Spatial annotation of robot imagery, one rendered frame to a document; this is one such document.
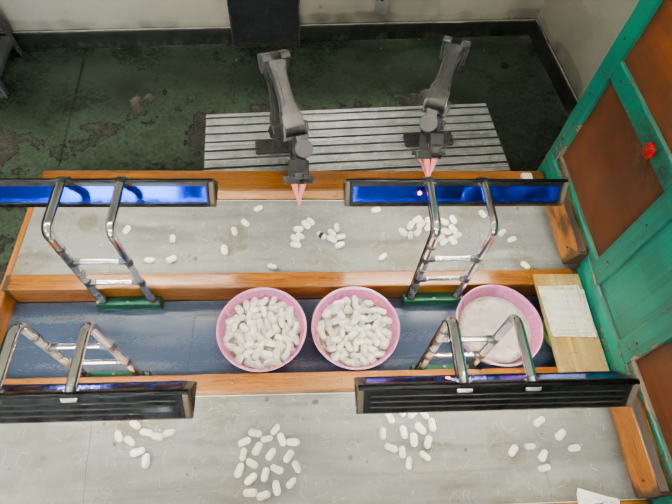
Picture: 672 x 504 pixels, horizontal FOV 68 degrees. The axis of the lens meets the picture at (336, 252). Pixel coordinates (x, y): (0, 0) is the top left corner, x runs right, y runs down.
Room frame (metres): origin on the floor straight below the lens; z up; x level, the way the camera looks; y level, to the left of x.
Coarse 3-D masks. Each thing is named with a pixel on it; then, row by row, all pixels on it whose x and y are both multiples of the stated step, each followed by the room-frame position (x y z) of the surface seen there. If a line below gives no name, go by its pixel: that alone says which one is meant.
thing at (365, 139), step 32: (224, 128) 1.43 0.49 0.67; (256, 128) 1.44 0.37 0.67; (320, 128) 1.47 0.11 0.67; (352, 128) 1.50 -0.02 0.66; (384, 128) 1.51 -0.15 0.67; (416, 128) 1.52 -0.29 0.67; (448, 128) 1.54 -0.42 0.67; (480, 128) 1.55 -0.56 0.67; (224, 160) 1.26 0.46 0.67; (256, 160) 1.27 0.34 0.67; (320, 160) 1.30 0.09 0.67; (352, 160) 1.32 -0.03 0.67; (384, 160) 1.34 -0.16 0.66; (416, 160) 1.35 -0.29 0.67; (448, 160) 1.36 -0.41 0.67; (480, 160) 1.38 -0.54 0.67
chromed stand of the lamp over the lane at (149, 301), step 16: (64, 176) 0.78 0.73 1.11; (128, 176) 0.80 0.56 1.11; (48, 208) 0.67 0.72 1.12; (112, 208) 0.69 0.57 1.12; (48, 224) 0.63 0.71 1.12; (112, 224) 0.64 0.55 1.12; (48, 240) 0.60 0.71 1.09; (112, 240) 0.62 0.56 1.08; (64, 256) 0.60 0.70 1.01; (128, 256) 0.63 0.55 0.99; (80, 272) 0.60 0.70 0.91; (96, 288) 0.61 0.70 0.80; (144, 288) 0.62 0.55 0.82; (96, 304) 0.60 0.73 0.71; (112, 304) 0.60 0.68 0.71; (128, 304) 0.61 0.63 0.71; (144, 304) 0.61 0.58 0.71; (160, 304) 0.62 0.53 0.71
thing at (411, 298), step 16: (432, 176) 0.89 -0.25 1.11; (432, 192) 0.83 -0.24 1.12; (432, 208) 0.78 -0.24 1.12; (432, 224) 0.73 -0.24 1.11; (496, 224) 0.75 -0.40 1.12; (432, 240) 0.71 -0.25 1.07; (432, 256) 0.72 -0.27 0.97; (448, 256) 0.73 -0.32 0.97; (464, 256) 0.73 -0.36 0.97; (480, 256) 0.73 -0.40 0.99; (416, 272) 0.72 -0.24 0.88; (416, 288) 0.71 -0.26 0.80; (464, 288) 0.73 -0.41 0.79; (416, 304) 0.71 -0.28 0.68; (432, 304) 0.71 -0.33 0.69; (448, 304) 0.72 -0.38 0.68
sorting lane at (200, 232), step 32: (32, 224) 0.85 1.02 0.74; (64, 224) 0.86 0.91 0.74; (96, 224) 0.87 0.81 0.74; (128, 224) 0.88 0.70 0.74; (160, 224) 0.89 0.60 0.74; (192, 224) 0.91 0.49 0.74; (224, 224) 0.92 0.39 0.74; (256, 224) 0.93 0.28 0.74; (288, 224) 0.94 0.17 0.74; (320, 224) 0.95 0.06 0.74; (352, 224) 0.96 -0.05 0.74; (384, 224) 0.98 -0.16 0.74; (416, 224) 0.99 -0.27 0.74; (480, 224) 1.01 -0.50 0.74; (512, 224) 1.02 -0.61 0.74; (544, 224) 1.04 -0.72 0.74; (32, 256) 0.73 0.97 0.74; (96, 256) 0.75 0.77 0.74; (160, 256) 0.77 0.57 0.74; (192, 256) 0.78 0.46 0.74; (224, 256) 0.79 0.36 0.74; (256, 256) 0.80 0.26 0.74; (288, 256) 0.81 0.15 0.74; (320, 256) 0.83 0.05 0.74; (352, 256) 0.84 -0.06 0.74; (416, 256) 0.86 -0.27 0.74; (512, 256) 0.89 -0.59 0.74; (544, 256) 0.90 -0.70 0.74
